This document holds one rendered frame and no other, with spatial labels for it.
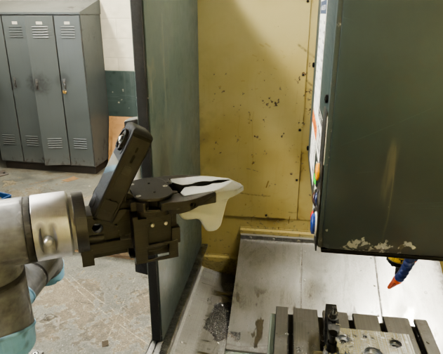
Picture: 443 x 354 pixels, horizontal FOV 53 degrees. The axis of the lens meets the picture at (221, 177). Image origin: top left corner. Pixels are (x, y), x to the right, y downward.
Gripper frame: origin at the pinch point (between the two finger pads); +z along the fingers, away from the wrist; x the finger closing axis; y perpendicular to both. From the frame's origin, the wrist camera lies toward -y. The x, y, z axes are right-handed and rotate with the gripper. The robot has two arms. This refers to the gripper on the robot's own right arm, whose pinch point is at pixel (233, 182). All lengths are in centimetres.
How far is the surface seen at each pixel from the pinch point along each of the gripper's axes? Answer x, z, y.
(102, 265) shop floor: -269, 3, 165
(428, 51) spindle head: 8.5, 20.9, -16.4
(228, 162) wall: -127, 52, 43
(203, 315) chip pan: -100, 29, 100
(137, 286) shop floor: -230, 23, 165
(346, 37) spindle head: 3.7, 12.8, -17.9
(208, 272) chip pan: -128, 42, 99
